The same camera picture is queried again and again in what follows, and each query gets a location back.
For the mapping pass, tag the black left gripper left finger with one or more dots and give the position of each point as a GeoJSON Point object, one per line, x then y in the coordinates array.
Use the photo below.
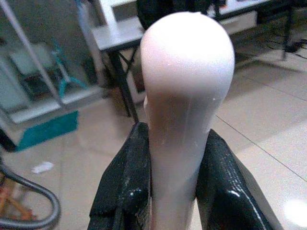
{"type": "Point", "coordinates": [124, 172]}

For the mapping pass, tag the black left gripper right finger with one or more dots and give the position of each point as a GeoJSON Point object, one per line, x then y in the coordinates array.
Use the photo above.
{"type": "Point", "coordinates": [223, 182]}

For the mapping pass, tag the teal floor mat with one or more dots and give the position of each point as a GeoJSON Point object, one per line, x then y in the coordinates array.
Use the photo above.
{"type": "Point", "coordinates": [48, 131]}

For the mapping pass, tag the white paper scrap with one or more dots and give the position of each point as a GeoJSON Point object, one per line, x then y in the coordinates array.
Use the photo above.
{"type": "Point", "coordinates": [42, 167]}

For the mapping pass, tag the teal stand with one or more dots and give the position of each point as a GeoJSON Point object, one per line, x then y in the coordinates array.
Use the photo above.
{"type": "Point", "coordinates": [62, 80]}

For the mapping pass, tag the grey table with black legs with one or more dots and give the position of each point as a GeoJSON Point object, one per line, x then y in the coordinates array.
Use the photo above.
{"type": "Point", "coordinates": [117, 38]}

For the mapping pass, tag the white open box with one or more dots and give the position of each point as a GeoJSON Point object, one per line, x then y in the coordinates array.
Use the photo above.
{"type": "Point", "coordinates": [108, 12]}

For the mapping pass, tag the black round object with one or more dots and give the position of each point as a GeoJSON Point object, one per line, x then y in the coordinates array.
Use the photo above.
{"type": "Point", "coordinates": [148, 12]}

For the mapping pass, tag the white desk with black legs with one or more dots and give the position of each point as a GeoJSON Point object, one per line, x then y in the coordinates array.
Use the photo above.
{"type": "Point", "coordinates": [239, 8]}

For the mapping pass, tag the wooden frame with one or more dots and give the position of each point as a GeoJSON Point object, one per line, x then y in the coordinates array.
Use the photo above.
{"type": "Point", "coordinates": [14, 203]}

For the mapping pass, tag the glass door with silver frame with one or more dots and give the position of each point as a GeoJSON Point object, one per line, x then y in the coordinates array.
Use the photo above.
{"type": "Point", "coordinates": [32, 55]}

